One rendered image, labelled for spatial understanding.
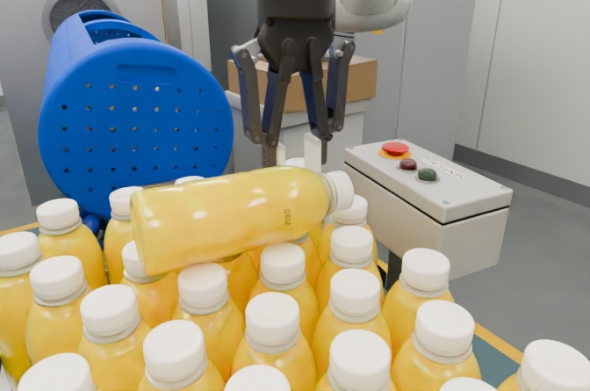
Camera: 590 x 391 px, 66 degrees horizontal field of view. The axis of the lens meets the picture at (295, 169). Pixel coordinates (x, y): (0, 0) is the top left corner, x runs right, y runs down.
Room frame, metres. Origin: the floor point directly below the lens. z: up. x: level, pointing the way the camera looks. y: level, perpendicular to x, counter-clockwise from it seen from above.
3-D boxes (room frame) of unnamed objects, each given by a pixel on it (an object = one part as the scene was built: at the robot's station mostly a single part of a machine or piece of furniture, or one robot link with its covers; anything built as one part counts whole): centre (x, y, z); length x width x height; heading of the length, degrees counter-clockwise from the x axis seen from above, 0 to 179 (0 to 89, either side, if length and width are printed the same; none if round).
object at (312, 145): (0.48, -0.02, 1.12); 0.03 x 0.01 x 0.07; 26
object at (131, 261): (0.34, 0.13, 1.09); 0.04 x 0.04 x 0.02
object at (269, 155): (0.46, 0.04, 1.14); 0.03 x 0.01 x 0.05; 116
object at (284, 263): (0.33, 0.01, 1.09); 0.04 x 0.04 x 0.02
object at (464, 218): (0.52, -0.16, 1.05); 0.20 x 0.10 x 0.10; 26
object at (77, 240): (0.42, 0.25, 0.99); 0.07 x 0.07 x 0.19
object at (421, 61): (3.20, -0.09, 0.72); 2.15 x 0.54 x 1.45; 35
